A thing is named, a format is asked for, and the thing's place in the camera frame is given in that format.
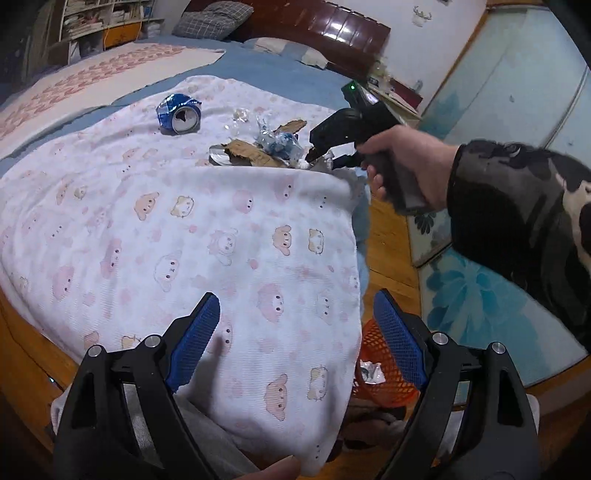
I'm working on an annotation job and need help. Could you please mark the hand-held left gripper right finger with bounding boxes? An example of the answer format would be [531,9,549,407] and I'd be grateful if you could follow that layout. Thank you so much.
[373,288,542,480]

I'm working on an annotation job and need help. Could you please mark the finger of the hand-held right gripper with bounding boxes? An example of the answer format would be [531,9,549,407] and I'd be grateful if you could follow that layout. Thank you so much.
[306,147,334,168]
[330,153,365,171]

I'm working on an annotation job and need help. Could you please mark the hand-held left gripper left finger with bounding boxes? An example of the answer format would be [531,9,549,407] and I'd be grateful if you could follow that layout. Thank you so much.
[53,292,221,480]

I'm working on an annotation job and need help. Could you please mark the orange mesh basket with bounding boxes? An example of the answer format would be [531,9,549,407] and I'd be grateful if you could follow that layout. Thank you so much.
[353,318,423,409]

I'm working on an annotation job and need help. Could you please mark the person's right forearm camouflage sleeve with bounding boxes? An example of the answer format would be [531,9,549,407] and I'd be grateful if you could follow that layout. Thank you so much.
[445,138,591,357]

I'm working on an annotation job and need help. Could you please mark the person's right hand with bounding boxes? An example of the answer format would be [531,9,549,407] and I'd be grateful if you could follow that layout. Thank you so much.
[355,126,462,211]

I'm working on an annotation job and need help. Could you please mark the person's left hand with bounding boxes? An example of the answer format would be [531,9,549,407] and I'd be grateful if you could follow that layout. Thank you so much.
[240,455,302,480]

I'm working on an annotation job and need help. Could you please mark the crumpled silver white wrapper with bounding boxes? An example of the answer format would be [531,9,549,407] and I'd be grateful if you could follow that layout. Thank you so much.
[355,361,387,386]

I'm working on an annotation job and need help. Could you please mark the blue and white plastic wrapper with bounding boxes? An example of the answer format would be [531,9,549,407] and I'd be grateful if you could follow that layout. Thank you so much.
[255,117,305,160]

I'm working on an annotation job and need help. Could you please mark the cluttered nightstand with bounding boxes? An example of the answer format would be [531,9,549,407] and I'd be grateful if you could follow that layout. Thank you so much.
[367,65,424,123]

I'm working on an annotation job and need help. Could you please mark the large torn cardboard piece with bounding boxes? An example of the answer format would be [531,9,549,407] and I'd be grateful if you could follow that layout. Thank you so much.
[221,138,289,168]

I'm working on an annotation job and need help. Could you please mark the blue floral mat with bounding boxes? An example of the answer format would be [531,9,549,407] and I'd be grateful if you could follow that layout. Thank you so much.
[418,247,591,387]

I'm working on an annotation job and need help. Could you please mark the blue bedsheet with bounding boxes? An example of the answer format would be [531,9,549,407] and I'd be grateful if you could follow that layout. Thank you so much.
[0,37,370,178]

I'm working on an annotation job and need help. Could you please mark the clear plastic wrapper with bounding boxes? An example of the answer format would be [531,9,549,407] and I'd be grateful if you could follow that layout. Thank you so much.
[224,107,253,133]

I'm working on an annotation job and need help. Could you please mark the dark wooden headboard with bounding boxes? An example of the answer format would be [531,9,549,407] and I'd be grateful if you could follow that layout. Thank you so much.
[185,0,392,81]

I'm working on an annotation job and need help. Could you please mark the white animal printed blanket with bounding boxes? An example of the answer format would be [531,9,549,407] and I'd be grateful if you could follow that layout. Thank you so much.
[0,74,371,478]

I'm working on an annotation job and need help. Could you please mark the white pillow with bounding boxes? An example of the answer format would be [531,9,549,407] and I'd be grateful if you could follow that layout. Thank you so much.
[252,37,329,70]

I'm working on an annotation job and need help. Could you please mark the silver foil piece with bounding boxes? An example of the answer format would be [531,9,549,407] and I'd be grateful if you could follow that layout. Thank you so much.
[209,144,236,166]

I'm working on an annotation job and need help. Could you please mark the white floral mat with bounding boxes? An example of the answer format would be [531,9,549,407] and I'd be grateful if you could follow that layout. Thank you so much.
[407,208,455,268]

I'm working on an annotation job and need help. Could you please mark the crushed blue can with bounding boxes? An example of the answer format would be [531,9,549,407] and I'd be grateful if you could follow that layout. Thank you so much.
[154,93,204,137]

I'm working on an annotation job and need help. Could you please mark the grey plaid pillow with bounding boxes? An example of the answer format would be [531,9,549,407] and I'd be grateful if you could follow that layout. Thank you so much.
[172,1,254,41]

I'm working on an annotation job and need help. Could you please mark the pale blue sliding door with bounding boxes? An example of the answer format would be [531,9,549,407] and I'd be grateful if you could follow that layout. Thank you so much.
[422,7,591,151]

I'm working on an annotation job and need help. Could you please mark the pink patterned blanket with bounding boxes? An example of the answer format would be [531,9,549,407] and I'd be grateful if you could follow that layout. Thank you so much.
[0,41,227,160]

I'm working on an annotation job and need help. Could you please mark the bookshelf with books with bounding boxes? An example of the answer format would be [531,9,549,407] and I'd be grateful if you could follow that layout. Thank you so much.
[28,0,167,70]

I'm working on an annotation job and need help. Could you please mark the wooden bed frame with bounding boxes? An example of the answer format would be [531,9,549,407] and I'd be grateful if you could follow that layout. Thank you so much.
[0,291,81,462]

